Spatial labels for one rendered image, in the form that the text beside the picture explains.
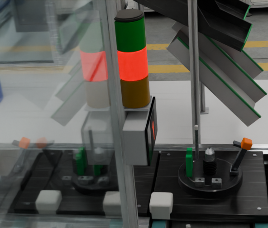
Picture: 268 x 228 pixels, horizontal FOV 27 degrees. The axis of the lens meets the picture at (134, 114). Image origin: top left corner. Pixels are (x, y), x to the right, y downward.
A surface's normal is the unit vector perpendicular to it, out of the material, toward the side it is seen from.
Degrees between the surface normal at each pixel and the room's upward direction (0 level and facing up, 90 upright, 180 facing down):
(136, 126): 0
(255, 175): 0
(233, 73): 90
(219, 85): 90
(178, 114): 0
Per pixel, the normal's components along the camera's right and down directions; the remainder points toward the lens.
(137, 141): -0.14, 0.48
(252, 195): -0.08, -0.88
